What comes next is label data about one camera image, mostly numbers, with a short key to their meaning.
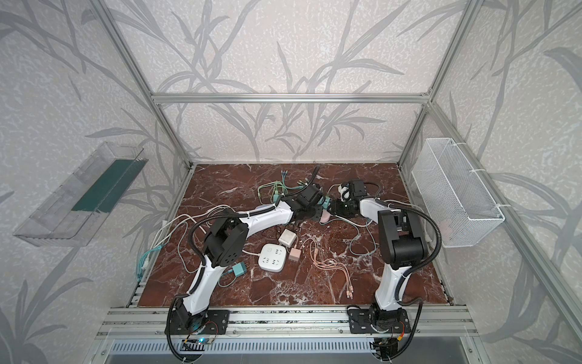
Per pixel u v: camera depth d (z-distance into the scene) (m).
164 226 1.00
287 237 0.91
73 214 0.65
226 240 0.55
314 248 0.90
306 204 0.76
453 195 0.64
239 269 0.82
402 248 0.51
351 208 0.76
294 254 0.87
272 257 0.86
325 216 0.96
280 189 1.08
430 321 0.75
